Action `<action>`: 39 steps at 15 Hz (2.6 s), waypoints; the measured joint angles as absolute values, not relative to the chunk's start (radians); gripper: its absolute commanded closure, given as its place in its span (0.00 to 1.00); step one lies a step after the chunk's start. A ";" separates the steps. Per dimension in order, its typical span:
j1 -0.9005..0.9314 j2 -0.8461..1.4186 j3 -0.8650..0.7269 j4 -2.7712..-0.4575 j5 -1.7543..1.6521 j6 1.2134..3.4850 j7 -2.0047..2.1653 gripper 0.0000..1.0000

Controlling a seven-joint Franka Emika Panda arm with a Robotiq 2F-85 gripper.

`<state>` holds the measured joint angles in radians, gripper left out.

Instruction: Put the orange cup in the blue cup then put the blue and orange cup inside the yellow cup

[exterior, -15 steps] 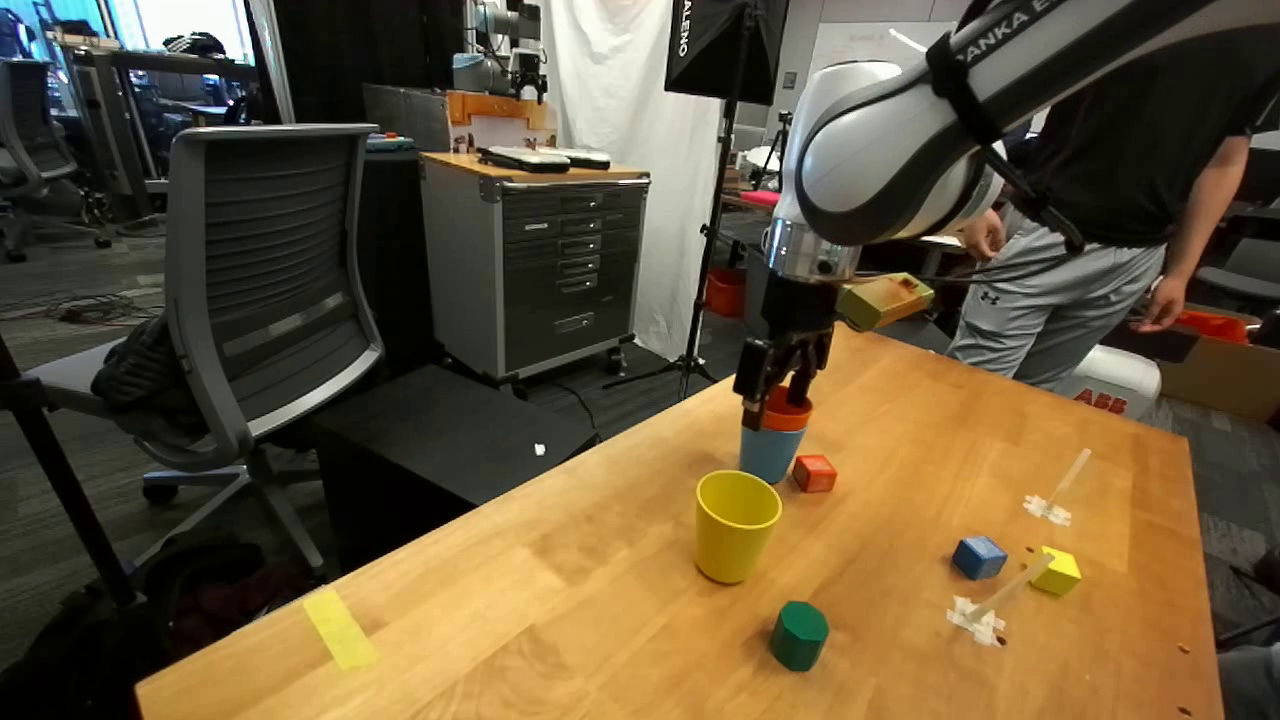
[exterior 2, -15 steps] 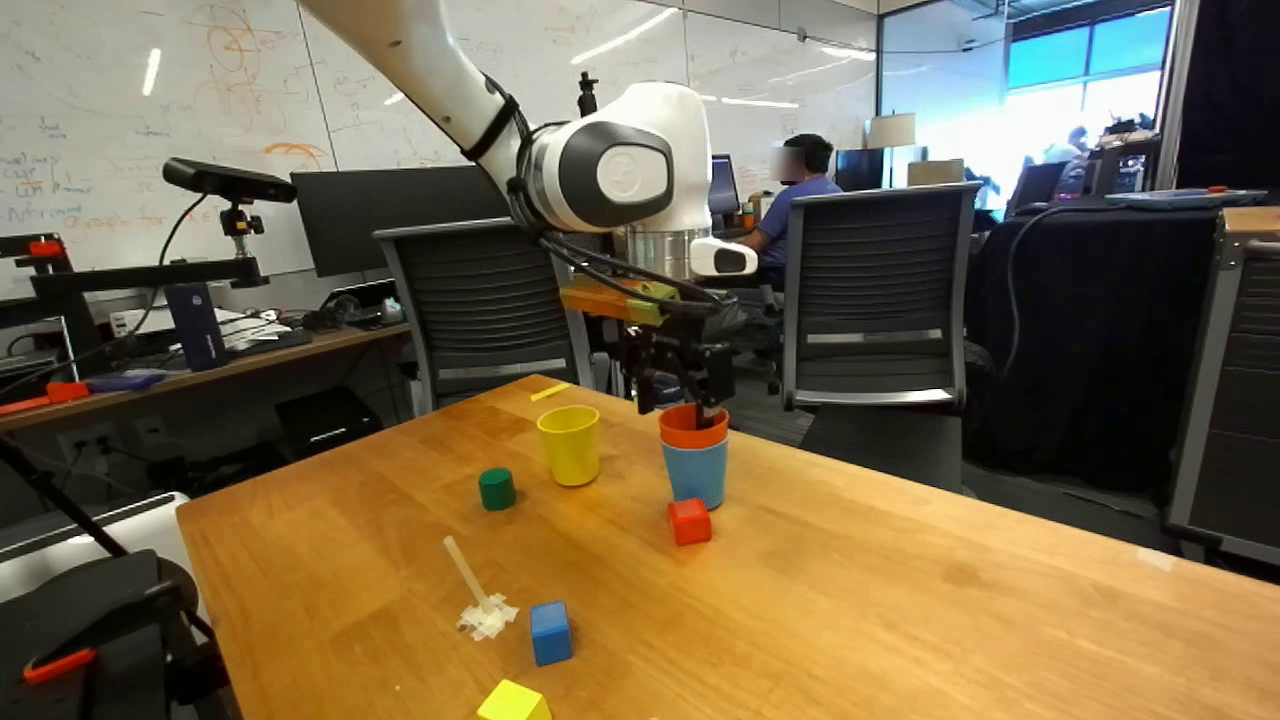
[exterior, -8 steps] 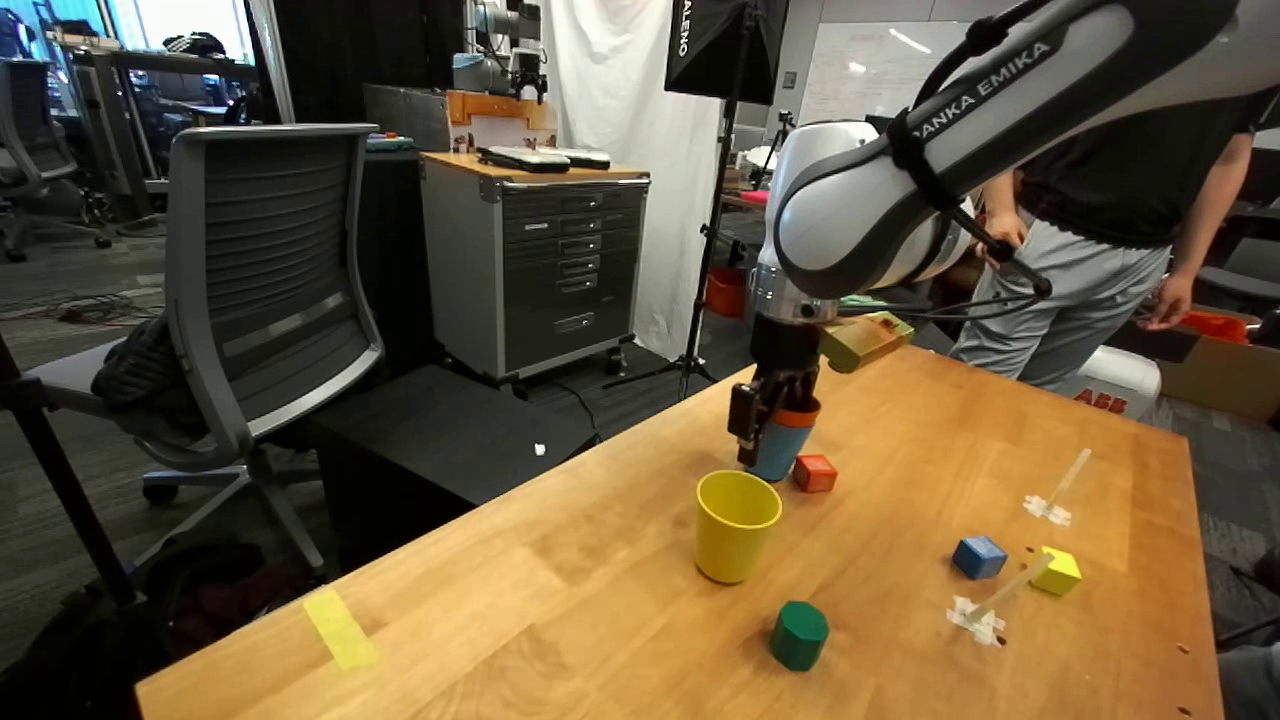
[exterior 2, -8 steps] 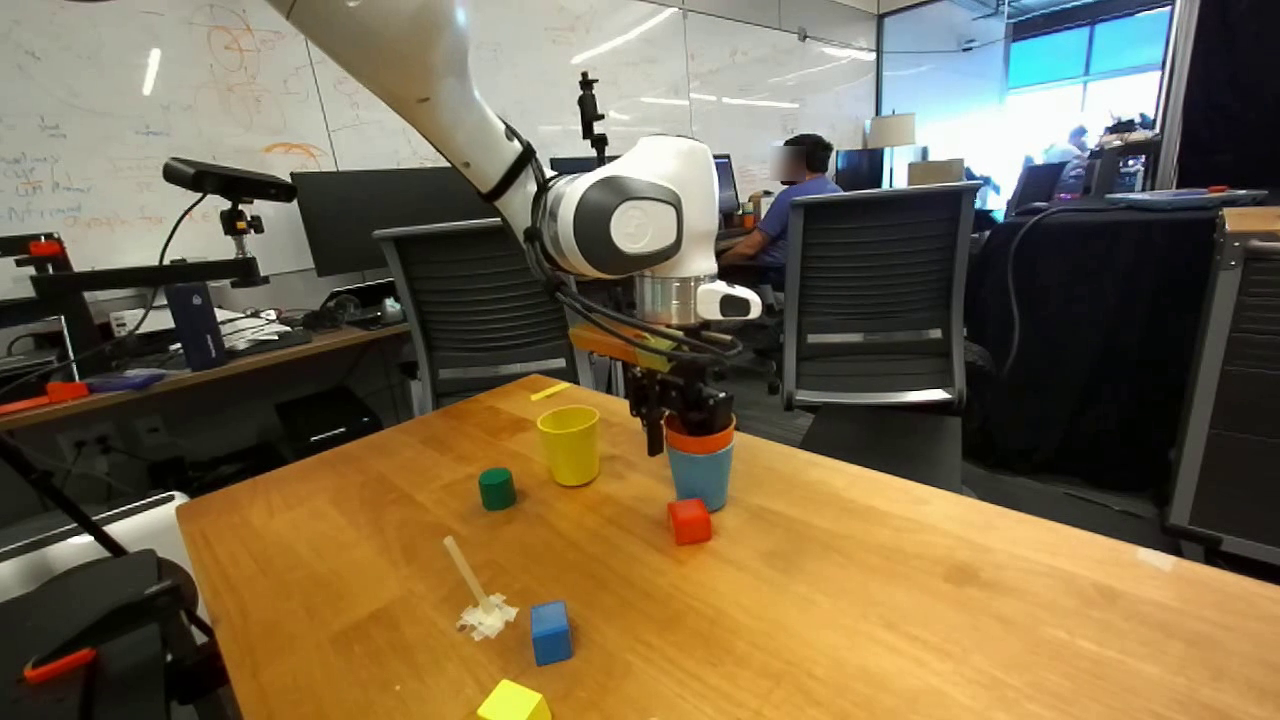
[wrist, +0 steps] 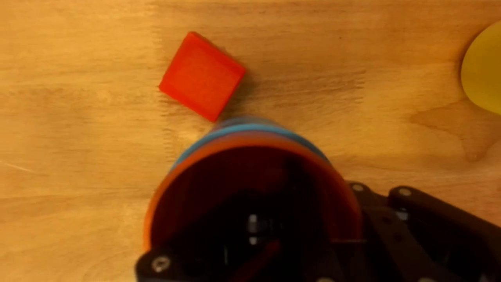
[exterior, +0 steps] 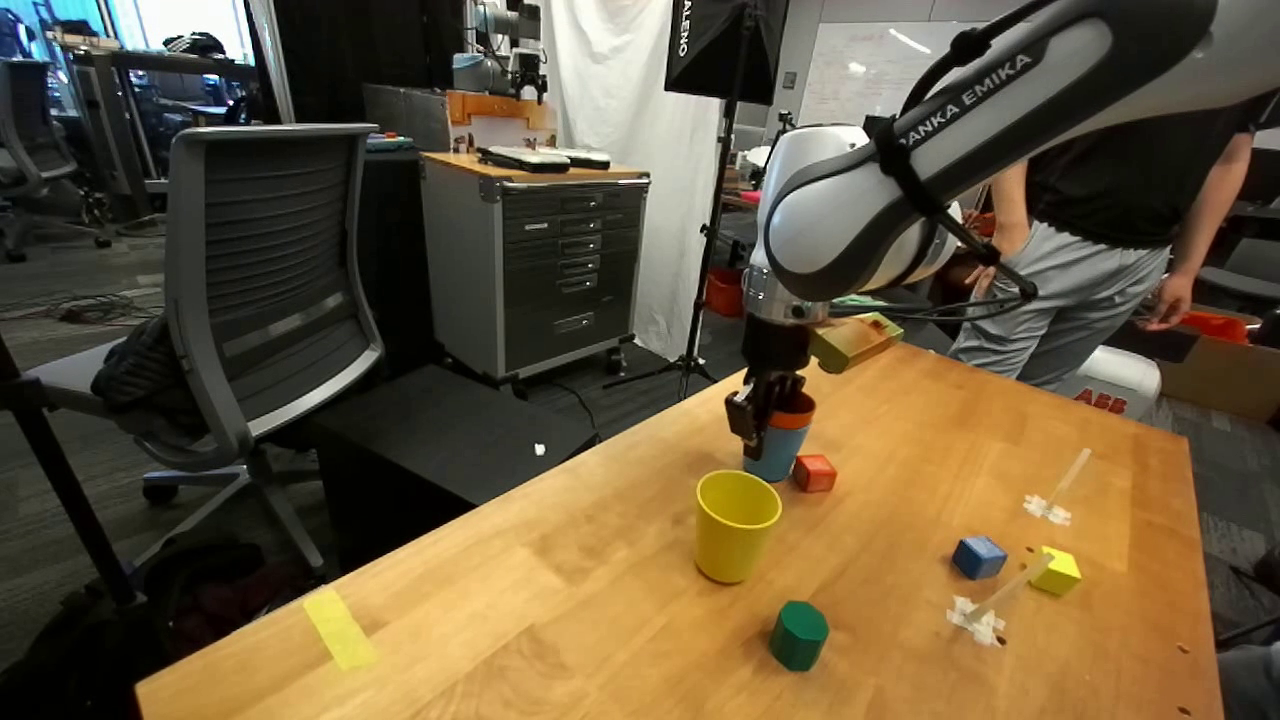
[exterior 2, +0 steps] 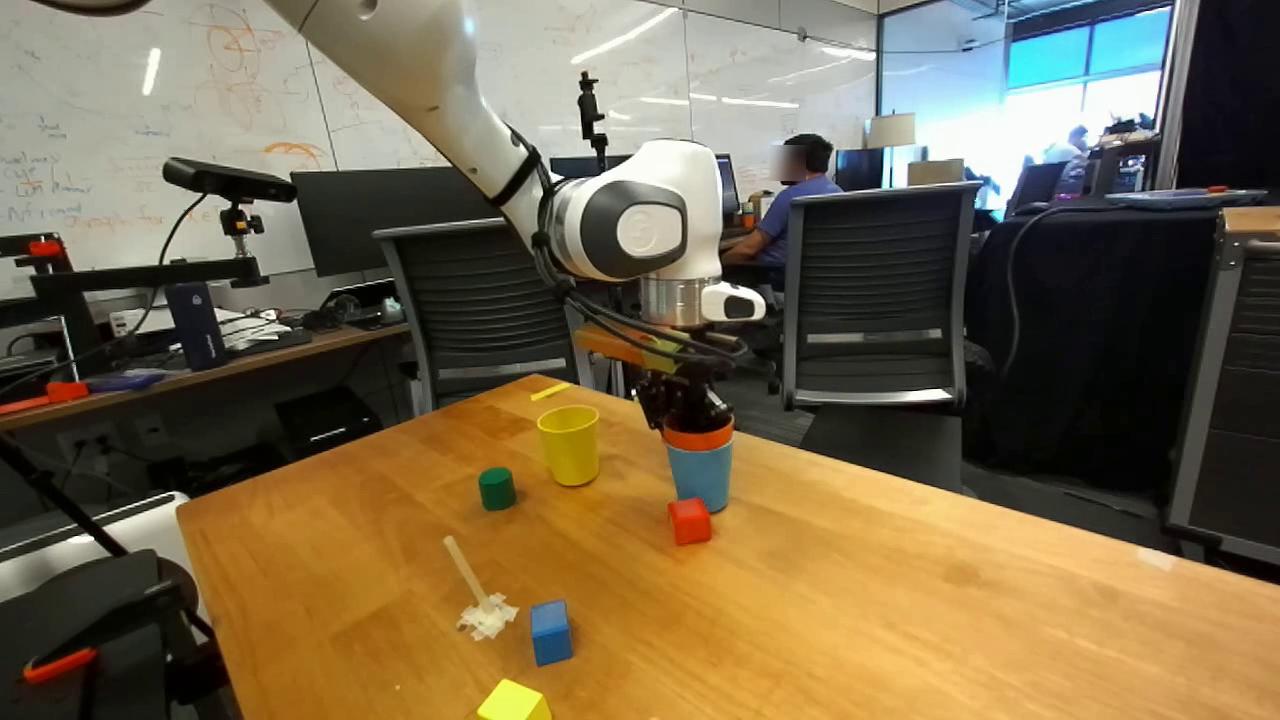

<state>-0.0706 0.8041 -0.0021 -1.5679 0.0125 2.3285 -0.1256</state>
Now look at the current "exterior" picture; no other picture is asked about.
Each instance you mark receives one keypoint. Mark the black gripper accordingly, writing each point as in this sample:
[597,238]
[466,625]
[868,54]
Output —
[778,350]

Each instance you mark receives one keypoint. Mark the blue plastic cup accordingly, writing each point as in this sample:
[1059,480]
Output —
[783,454]

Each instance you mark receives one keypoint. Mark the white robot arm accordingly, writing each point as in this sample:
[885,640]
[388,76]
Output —
[854,214]

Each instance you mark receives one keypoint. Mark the yellow plastic cup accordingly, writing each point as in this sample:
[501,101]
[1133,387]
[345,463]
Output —
[735,524]

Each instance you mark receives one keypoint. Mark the red cube block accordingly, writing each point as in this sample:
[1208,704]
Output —
[814,474]

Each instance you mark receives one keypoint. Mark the red bucket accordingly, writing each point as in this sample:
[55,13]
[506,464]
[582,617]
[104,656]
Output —
[724,288]

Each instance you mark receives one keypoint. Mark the black light stand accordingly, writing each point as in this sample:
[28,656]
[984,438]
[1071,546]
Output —
[715,243]

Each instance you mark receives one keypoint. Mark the green cylinder block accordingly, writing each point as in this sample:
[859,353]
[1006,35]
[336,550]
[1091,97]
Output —
[796,638]

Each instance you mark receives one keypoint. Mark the blue cube block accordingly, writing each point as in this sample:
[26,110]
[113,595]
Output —
[976,557]

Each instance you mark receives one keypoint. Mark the grey drawer cabinet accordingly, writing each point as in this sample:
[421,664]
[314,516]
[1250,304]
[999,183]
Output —
[533,263]

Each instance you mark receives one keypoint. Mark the white tape mark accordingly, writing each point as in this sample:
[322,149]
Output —
[976,622]

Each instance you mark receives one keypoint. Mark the black low platform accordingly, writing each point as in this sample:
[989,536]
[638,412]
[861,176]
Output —
[452,426]

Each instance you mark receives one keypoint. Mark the white backdrop curtain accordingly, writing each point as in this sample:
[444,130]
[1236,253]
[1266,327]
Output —
[614,134]

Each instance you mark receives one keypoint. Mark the yellow cube block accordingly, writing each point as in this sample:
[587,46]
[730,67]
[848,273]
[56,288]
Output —
[1059,569]

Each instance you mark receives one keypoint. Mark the black flat device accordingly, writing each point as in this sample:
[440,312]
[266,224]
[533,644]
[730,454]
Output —
[525,158]

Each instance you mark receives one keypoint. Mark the white machine housing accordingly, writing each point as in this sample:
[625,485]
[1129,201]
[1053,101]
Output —
[1115,382]

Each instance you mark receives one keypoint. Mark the black softbox light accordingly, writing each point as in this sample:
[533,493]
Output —
[724,46]

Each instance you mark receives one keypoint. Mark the person in grey trousers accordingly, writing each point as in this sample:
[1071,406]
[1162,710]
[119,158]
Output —
[1106,264]

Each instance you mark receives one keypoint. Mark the black cloth covered furniture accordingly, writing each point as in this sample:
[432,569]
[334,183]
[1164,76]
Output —
[388,243]

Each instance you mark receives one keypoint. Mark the brown cardboard box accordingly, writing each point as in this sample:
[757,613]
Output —
[1223,376]

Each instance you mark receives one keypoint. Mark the yellow tape strip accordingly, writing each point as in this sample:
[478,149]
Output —
[336,630]

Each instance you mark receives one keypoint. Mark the grey mesh office chair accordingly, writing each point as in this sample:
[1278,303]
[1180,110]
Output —
[261,280]

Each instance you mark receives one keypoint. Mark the black curtain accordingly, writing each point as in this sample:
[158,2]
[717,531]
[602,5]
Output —
[363,54]

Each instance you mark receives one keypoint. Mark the grey rounded object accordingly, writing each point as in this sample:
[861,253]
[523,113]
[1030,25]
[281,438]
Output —
[1255,683]

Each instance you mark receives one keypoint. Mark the black bag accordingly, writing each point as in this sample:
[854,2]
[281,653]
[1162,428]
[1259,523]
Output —
[132,632]

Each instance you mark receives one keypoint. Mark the black tripod leg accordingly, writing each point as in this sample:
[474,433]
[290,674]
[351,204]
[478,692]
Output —
[55,464]

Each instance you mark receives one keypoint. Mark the dark office chair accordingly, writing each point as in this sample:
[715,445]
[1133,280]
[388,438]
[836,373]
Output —
[32,145]

